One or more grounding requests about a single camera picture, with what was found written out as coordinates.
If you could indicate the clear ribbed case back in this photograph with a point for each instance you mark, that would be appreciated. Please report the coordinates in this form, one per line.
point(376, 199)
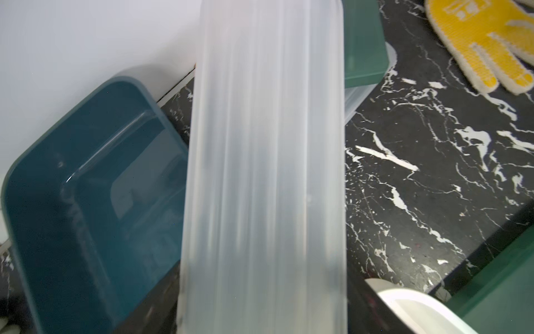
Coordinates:
point(357, 95)

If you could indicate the teal plastic storage box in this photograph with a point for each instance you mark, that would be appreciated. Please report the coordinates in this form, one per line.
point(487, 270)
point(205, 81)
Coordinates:
point(95, 208)

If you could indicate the dark green case middle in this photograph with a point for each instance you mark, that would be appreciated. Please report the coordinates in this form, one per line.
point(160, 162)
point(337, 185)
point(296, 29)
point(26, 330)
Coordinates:
point(499, 299)

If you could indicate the yellow work glove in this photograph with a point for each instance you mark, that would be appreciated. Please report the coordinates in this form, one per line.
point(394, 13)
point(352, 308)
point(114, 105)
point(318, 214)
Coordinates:
point(490, 41)

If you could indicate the dark green case upright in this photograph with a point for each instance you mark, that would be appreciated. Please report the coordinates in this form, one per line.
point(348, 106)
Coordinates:
point(365, 53)

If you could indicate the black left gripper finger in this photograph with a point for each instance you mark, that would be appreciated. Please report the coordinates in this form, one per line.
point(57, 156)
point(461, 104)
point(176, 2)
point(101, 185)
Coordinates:
point(367, 312)

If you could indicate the white plastic storage box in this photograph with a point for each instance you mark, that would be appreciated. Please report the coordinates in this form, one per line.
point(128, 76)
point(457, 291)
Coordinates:
point(419, 311)

